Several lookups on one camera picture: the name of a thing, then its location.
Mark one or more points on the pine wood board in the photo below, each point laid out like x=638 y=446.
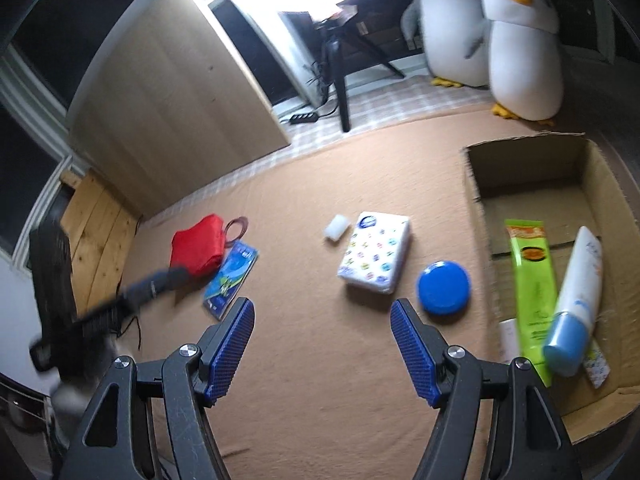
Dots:
x=95 y=240

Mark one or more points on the green tube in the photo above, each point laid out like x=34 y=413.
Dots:
x=535 y=300

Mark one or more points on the white tube with blue cap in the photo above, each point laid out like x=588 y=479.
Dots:
x=577 y=280

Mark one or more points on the black power strip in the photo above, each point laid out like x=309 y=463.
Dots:
x=304 y=118

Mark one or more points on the blue round lid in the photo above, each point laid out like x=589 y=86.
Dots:
x=442 y=287

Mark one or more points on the small patterned tube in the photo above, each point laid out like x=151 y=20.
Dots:
x=597 y=362

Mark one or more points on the cardboard box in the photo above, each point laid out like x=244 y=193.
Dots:
x=530 y=220

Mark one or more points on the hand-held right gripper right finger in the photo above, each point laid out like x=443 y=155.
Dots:
x=415 y=355

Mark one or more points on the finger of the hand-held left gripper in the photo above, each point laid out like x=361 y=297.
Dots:
x=145 y=290

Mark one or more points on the large wooden panel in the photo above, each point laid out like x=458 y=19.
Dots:
x=175 y=110

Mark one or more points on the small penguin plush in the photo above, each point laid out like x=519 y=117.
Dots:
x=522 y=70

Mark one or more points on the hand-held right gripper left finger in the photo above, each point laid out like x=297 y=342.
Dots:
x=227 y=350

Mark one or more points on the large penguin plush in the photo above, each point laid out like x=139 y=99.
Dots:
x=450 y=35

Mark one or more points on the small pink bottle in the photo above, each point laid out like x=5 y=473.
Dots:
x=509 y=340

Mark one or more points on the red cloth bag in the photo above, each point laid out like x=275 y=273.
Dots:
x=197 y=247

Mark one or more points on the blue packet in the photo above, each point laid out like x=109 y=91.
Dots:
x=230 y=280

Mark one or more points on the small white cap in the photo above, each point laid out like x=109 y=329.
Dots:
x=336 y=227

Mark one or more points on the patterned tissue pack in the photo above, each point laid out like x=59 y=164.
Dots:
x=372 y=255

